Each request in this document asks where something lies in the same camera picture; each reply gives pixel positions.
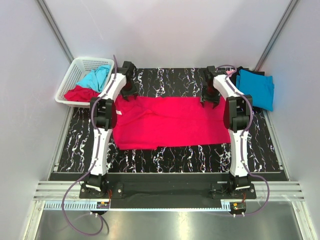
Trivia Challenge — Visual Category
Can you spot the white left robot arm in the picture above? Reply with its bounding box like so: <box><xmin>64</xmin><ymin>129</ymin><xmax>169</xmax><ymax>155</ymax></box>
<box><xmin>85</xmin><ymin>61</ymin><xmax>138</xmax><ymax>198</ymax></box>

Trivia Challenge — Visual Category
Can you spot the white plastic laundry basket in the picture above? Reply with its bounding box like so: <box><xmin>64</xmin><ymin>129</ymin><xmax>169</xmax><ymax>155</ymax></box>
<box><xmin>54</xmin><ymin>56</ymin><xmax>115</xmax><ymax>109</ymax></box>

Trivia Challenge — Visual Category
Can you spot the red t-shirt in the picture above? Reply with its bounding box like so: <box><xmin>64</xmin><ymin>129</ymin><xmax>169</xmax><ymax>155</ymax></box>
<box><xmin>113</xmin><ymin>96</ymin><xmax>231</xmax><ymax>150</ymax></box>

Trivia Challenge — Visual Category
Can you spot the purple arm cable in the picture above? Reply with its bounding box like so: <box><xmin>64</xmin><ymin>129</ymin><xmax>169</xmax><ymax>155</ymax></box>
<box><xmin>216</xmin><ymin>64</ymin><xmax>270</xmax><ymax>217</ymax></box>
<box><xmin>61</xmin><ymin>54</ymin><xmax>118</xmax><ymax>236</ymax></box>

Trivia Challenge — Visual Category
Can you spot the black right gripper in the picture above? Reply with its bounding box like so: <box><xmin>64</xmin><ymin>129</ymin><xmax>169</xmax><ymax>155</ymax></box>
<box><xmin>199</xmin><ymin>85</ymin><xmax>220</xmax><ymax>108</ymax></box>

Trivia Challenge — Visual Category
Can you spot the red shirt in basket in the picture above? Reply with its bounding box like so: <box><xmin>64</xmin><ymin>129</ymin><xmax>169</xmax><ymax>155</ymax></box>
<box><xmin>64</xmin><ymin>85</ymin><xmax>100</xmax><ymax>103</ymax></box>

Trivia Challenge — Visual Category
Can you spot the aluminium frame rail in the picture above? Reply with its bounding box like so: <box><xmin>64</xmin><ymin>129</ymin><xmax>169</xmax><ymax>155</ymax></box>
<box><xmin>33</xmin><ymin>181</ymin><xmax>305</xmax><ymax>211</ymax></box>

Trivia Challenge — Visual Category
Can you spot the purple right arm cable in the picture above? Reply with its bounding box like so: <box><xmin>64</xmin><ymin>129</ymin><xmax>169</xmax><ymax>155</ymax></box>
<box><xmin>216</xmin><ymin>64</ymin><xmax>270</xmax><ymax>217</ymax></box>

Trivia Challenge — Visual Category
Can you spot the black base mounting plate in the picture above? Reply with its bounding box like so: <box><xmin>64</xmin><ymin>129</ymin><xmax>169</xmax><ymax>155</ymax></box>
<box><xmin>80</xmin><ymin>173</ymin><xmax>257</xmax><ymax>210</ymax></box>

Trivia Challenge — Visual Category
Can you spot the folded black t-shirt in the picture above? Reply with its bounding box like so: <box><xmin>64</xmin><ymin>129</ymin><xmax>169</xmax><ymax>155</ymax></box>
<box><xmin>229</xmin><ymin>66</ymin><xmax>265</xmax><ymax>86</ymax></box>

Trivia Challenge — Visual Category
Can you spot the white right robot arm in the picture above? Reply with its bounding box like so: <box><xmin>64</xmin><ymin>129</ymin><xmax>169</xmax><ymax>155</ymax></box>
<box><xmin>200</xmin><ymin>65</ymin><xmax>253</xmax><ymax>200</ymax></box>

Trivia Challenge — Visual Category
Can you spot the folded pink t-shirt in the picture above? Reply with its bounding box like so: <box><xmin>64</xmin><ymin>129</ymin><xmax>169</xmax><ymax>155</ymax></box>
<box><xmin>226</xmin><ymin>70</ymin><xmax>235</xmax><ymax>75</ymax></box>

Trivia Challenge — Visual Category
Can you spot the folded blue t-shirt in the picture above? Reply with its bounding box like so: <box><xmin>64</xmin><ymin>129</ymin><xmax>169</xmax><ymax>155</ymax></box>
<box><xmin>236</xmin><ymin>69</ymin><xmax>275</xmax><ymax>112</ymax></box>

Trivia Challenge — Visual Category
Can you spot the light blue shirt in basket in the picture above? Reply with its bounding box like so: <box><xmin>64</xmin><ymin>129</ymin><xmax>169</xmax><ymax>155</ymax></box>
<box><xmin>76</xmin><ymin>65</ymin><xmax>111</xmax><ymax>93</ymax></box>

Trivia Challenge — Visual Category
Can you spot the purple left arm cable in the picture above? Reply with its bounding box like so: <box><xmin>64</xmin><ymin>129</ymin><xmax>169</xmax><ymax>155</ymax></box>
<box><xmin>61</xmin><ymin>54</ymin><xmax>118</xmax><ymax>236</ymax></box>

